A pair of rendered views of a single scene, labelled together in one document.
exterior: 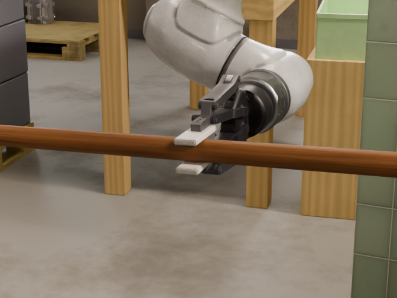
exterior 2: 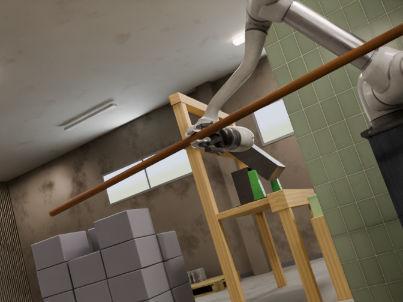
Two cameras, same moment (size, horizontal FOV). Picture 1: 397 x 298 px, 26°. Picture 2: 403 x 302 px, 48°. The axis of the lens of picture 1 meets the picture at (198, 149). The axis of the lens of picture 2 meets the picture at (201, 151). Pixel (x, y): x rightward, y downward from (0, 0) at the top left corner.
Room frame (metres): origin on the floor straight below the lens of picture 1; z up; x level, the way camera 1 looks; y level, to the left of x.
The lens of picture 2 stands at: (-0.48, -0.16, 0.77)
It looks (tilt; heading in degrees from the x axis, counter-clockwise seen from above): 11 degrees up; 6
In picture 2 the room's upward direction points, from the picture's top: 17 degrees counter-clockwise
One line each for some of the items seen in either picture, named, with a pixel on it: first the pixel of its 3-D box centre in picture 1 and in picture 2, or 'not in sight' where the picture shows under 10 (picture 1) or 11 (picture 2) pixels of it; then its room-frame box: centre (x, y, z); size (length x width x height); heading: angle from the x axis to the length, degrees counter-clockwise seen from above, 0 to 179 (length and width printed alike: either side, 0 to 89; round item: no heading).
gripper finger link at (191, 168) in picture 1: (197, 162); (198, 142); (1.05, 0.00, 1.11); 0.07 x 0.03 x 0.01; 157
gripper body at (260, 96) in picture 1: (238, 115); (218, 138); (1.19, -0.06, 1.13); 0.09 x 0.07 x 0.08; 157
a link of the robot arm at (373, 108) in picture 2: not in sight; (379, 91); (1.49, -0.76, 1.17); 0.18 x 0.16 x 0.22; 11
